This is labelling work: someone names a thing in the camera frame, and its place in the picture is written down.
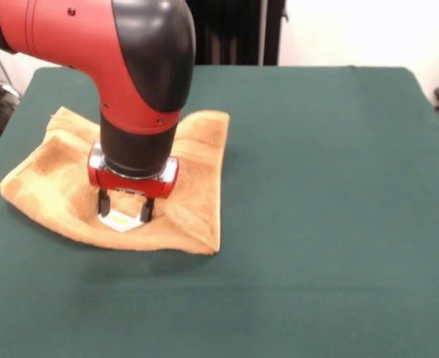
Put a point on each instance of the tan terry towel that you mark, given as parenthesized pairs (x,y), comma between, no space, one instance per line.
(48,179)

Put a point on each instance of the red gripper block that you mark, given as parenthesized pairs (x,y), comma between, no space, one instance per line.
(130,185)

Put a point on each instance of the dark green table cloth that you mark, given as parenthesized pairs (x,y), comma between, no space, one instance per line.
(316,223)

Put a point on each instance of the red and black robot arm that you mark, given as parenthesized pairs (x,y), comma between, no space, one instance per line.
(130,93)

